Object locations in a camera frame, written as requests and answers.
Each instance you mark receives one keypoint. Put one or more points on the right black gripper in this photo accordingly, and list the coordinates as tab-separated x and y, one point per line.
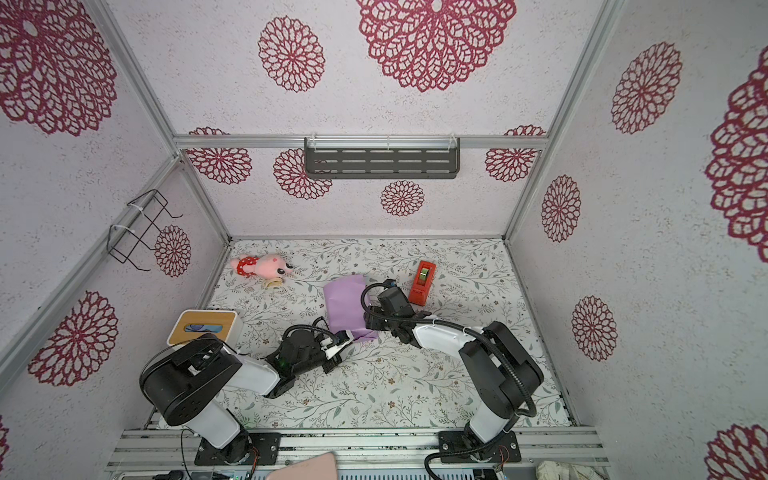
372	318

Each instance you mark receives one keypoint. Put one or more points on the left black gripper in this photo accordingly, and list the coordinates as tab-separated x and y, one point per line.
333	362

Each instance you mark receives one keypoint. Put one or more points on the pink wrapping paper sheet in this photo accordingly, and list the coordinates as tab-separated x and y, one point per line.
344	310

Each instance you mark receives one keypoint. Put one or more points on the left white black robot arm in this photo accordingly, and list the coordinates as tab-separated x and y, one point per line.
184	385

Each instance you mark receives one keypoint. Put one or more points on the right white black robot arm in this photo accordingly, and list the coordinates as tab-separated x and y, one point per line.
503	373

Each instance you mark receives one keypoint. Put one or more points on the white wooden tissue box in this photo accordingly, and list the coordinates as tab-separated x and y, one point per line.
224	324

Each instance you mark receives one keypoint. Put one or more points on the red tape dispenser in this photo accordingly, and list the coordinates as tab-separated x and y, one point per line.
422	283

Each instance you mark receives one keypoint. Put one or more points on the pink plush toy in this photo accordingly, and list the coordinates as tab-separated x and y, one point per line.
266	267

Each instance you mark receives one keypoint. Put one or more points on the pink cloth at bottom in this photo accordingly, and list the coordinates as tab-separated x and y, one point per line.
322	467

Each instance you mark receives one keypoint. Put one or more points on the white cloth bottom right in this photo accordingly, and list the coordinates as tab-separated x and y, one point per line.
553	470

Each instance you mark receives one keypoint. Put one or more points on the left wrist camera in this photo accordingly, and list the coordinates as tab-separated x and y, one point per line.
331	348

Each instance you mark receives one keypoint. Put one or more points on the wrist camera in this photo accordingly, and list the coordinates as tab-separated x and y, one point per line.
331	348
393	301

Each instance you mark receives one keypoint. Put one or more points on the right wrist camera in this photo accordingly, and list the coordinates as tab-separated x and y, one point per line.
393	301

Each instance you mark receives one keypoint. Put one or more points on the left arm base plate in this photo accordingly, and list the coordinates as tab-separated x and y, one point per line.
261	447

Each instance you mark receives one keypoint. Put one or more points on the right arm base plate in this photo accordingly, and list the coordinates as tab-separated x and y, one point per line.
459	447

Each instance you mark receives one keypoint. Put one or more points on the grey wall shelf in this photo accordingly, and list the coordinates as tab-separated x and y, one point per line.
382	158

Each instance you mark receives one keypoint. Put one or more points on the black wire wall rack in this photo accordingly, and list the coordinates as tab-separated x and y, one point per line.
124	239

